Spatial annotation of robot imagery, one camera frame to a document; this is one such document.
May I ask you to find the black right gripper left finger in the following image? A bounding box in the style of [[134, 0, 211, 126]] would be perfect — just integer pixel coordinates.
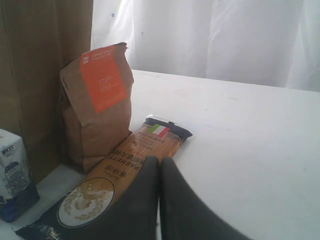
[[82, 156, 160, 240]]

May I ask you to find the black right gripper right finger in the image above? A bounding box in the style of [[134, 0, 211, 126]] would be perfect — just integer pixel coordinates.
[[159, 157, 249, 240]]

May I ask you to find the large brown paper bag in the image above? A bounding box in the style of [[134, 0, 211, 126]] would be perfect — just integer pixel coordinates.
[[0, 0, 94, 183]]

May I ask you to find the spaghetti packet with Italian flag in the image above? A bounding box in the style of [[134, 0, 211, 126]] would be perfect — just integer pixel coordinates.
[[16, 117, 192, 240]]

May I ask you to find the small white blue carton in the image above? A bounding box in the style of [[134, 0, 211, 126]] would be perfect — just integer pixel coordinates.
[[0, 129, 40, 223]]

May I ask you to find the brown pouch with orange label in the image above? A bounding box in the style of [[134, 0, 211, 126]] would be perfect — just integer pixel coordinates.
[[58, 42, 134, 173]]

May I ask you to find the white backdrop curtain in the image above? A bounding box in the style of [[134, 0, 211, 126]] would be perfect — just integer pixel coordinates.
[[91, 0, 320, 92]]

